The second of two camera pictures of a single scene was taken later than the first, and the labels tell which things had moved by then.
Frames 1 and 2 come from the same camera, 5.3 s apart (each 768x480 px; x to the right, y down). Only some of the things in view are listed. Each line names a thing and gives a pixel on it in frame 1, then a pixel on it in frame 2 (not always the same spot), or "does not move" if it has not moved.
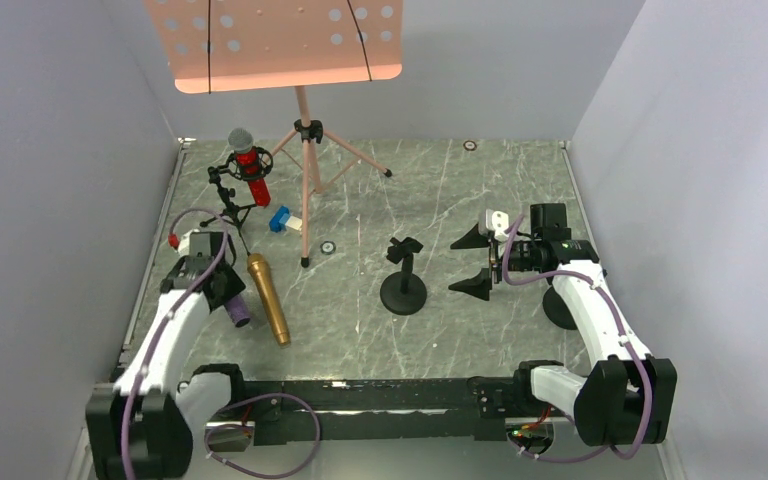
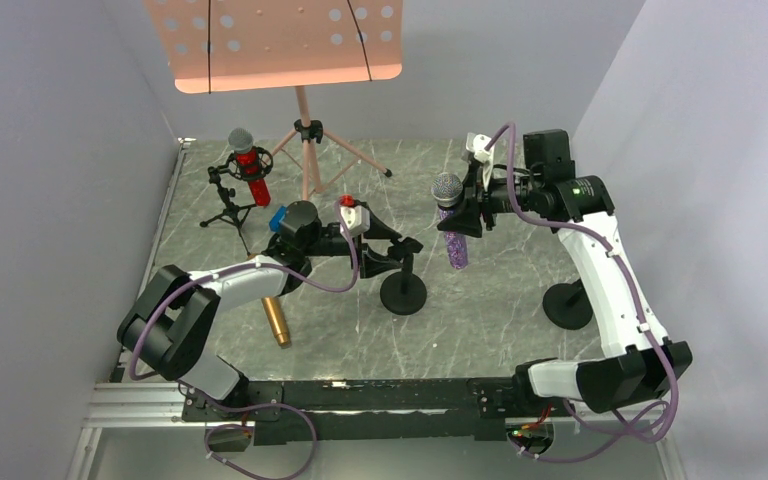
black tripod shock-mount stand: [252, 164] does not move
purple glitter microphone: [237, 311] → [446, 190]
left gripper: [226, 290] → [371, 247]
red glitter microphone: [241, 142] does not move
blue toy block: [278, 220] does not move
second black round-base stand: [556, 308] does not move
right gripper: [493, 263] → [479, 198]
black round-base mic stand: [403, 293] does not move
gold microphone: [259, 265] does not move
